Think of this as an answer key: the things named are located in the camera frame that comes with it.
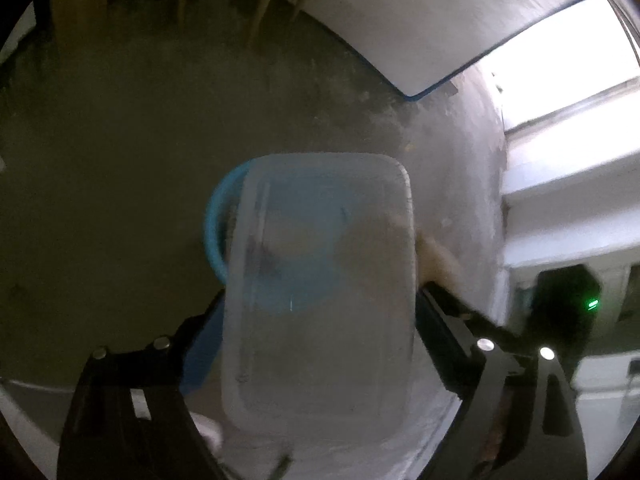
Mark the blue plastic waste basket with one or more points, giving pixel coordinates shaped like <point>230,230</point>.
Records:
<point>215,225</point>

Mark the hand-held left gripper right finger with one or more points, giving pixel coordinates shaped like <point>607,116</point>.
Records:
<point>440,340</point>

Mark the clear plastic container lid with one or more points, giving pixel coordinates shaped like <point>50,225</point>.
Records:
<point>325,335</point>

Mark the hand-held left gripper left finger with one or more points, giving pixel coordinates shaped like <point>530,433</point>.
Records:
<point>202,355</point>

